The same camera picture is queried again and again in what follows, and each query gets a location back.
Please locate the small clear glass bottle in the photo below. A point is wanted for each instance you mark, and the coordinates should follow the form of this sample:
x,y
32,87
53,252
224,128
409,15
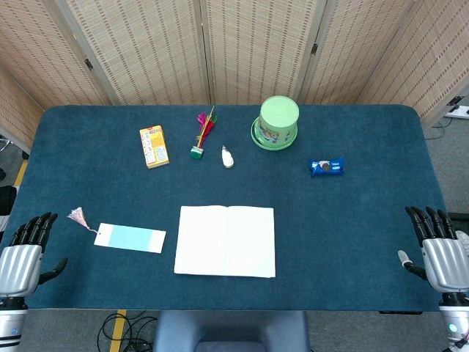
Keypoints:
x,y
227,158

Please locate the light blue tasselled bookmark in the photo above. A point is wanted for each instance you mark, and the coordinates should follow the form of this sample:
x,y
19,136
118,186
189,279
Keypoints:
x,y
128,238

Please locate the yellow cardboard box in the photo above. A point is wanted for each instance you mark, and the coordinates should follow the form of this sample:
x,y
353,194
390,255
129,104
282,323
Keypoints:
x,y
154,146

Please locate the blue cookie packet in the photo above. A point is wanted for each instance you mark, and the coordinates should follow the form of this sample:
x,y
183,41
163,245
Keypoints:
x,y
326,166

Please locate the woven bamboo folding screen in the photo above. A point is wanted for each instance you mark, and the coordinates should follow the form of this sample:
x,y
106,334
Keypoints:
x,y
154,47

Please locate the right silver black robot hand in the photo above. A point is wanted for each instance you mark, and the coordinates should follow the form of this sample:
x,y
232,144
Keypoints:
x,y
445,262

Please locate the dark blue table cloth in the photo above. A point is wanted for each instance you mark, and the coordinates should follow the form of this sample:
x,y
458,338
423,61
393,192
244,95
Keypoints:
x,y
329,227

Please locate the white lined notebook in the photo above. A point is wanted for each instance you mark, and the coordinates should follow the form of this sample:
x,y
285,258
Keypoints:
x,y
223,242

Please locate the colourful feather shuttlecock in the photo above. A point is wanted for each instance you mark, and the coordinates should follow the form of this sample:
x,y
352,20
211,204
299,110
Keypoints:
x,y
198,151

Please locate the white power strip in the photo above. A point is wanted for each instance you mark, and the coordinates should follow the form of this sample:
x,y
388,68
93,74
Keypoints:
x,y
458,111

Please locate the green plastic bucket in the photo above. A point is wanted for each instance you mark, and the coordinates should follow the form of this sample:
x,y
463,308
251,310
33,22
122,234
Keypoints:
x,y
278,117

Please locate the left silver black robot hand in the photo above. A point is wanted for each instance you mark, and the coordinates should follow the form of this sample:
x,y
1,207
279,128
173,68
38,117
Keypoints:
x,y
20,264

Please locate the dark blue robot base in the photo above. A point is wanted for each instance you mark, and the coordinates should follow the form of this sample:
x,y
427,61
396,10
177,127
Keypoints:
x,y
231,330

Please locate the black screen hinge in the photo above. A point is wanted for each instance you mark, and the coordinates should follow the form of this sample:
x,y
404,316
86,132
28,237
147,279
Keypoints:
x,y
88,63
314,48
456,99

